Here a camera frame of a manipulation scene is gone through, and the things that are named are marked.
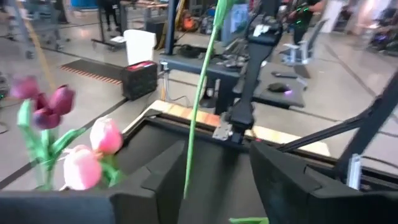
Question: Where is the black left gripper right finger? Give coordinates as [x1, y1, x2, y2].
[249, 141, 398, 224]

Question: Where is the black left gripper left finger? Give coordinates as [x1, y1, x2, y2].
[0, 139, 187, 224]

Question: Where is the artificial tulip green stem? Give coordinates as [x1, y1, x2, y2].
[182, 0, 237, 199]

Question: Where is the large light pink artificial tulip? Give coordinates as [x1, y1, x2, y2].
[63, 144, 103, 191]

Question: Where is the purple artificial tulip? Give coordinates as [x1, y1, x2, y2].
[32, 107, 62, 191]
[46, 84, 88, 162]

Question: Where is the black side table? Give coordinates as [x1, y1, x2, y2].
[160, 54, 305, 116]

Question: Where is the black computer mouse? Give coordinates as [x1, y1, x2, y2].
[267, 82, 293, 94]

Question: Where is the grey office chair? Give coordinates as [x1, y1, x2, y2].
[279, 18, 329, 78]

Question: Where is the black crate red top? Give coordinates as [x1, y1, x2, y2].
[120, 60, 159, 101]

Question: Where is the orange black device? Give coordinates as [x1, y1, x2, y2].
[180, 11, 200, 32]

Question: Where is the white waste bin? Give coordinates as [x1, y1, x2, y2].
[123, 29, 157, 66]

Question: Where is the black floor mat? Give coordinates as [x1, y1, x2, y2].
[60, 58, 125, 85]

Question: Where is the dark pink artificial tulip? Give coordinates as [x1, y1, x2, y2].
[9, 75, 52, 191]

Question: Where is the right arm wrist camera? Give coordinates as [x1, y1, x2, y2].
[213, 122, 233, 141]

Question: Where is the black rig frame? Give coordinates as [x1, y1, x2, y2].
[276, 70, 398, 190]

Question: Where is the dark metal post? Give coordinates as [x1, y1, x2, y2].
[164, 0, 180, 56]

